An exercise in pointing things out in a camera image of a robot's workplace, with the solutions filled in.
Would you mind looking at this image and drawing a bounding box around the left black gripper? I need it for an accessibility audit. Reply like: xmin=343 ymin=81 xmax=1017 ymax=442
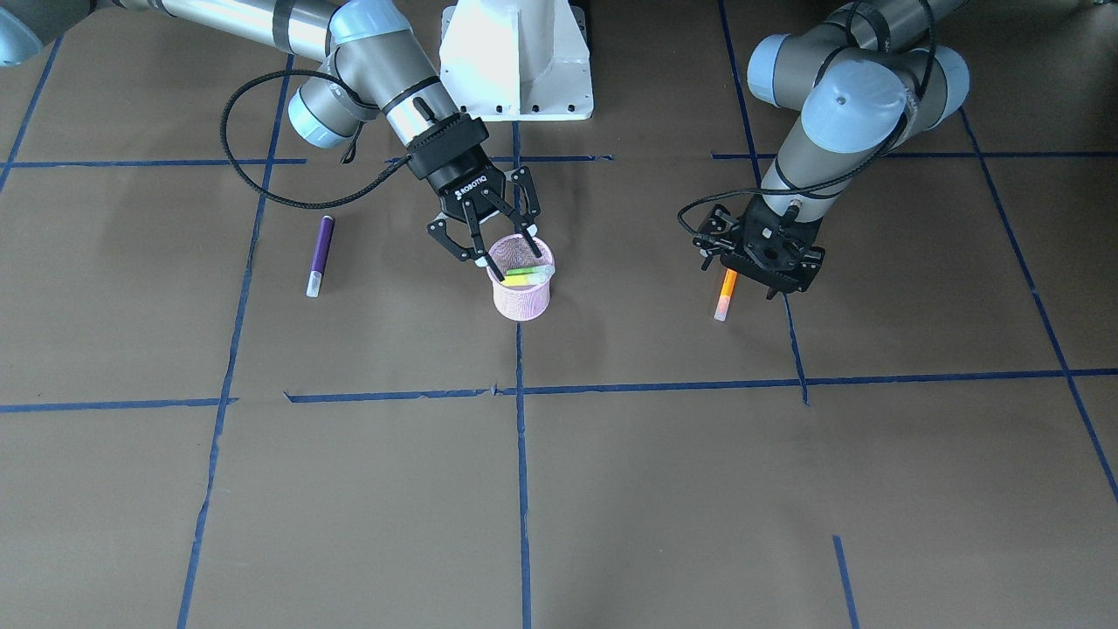
xmin=701 ymin=196 xmax=825 ymax=294

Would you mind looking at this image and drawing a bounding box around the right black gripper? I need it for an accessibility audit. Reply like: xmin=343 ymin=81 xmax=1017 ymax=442
xmin=407 ymin=114 xmax=544 ymax=284

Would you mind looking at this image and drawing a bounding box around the orange highlighter pen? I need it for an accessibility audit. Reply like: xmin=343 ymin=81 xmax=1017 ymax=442
xmin=714 ymin=268 xmax=738 ymax=322

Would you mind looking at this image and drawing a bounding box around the purple highlighter pen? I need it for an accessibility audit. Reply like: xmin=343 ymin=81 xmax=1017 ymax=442
xmin=305 ymin=215 xmax=335 ymax=299

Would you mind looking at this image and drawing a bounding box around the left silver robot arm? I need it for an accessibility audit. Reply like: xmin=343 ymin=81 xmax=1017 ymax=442
xmin=690 ymin=1 xmax=970 ymax=297

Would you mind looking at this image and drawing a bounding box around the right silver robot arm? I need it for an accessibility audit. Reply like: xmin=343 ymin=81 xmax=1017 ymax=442
xmin=121 ymin=1 xmax=542 ymax=282

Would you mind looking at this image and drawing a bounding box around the pink mesh pen holder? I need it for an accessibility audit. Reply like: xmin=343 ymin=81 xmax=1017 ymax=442
xmin=486 ymin=235 xmax=556 ymax=321

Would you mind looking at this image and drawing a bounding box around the white pillar with base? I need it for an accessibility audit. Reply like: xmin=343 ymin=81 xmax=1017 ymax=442
xmin=438 ymin=1 xmax=595 ymax=122

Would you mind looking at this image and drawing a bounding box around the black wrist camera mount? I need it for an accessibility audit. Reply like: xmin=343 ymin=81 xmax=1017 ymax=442
xmin=691 ymin=204 xmax=746 ymax=256

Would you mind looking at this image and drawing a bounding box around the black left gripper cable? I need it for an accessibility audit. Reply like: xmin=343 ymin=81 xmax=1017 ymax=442
xmin=676 ymin=0 xmax=937 ymax=254

